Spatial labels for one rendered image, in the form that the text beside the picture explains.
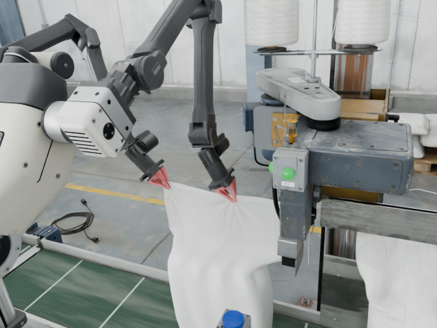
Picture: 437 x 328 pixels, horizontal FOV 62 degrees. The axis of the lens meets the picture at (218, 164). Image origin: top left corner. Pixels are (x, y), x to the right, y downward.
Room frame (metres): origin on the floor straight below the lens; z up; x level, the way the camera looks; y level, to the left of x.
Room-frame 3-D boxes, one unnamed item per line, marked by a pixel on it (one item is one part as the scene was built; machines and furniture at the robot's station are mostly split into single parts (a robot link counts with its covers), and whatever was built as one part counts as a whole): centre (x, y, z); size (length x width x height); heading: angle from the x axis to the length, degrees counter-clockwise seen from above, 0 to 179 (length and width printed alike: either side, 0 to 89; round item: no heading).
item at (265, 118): (1.21, -0.27, 1.23); 0.28 x 0.07 x 0.16; 64
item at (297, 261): (0.83, -0.19, 0.98); 0.09 x 0.05 x 0.05; 154
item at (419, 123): (3.44, -1.77, 0.44); 0.66 x 0.42 x 0.14; 61
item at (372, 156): (0.86, -0.33, 1.21); 0.30 x 0.25 x 0.30; 64
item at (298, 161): (0.78, -0.17, 1.29); 0.08 x 0.05 x 0.09; 64
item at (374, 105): (1.19, -0.45, 1.18); 0.34 x 0.25 x 0.31; 154
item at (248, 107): (1.32, -0.14, 1.25); 0.10 x 0.08 x 0.12; 179
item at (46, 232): (2.01, 1.22, 0.35); 0.30 x 0.15 x 0.15; 64
